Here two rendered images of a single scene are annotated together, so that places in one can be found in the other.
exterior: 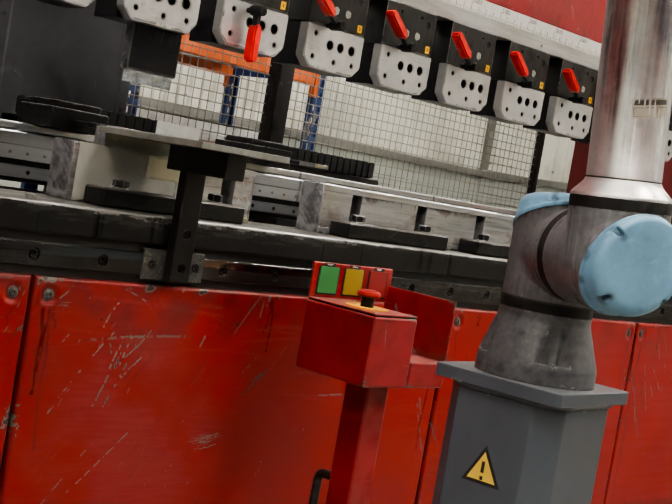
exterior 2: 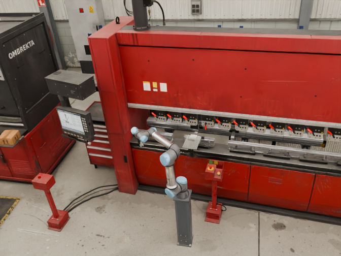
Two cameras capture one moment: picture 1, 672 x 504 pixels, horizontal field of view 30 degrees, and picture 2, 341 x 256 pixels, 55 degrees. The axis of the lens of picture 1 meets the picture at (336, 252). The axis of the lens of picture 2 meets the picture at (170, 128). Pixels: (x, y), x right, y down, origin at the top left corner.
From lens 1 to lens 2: 3.58 m
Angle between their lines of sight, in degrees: 68
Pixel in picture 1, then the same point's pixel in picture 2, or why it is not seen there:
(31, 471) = (178, 172)
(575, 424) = (178, 202)
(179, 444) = (198, 173)
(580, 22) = (295, 117)
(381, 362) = (207, 177)
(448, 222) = (260, 149)
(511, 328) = not seen: hidden behind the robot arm
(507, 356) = not seen: hidden behind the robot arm
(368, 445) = (213, 184)
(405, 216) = (248, 147)
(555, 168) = not seen: outside the picture
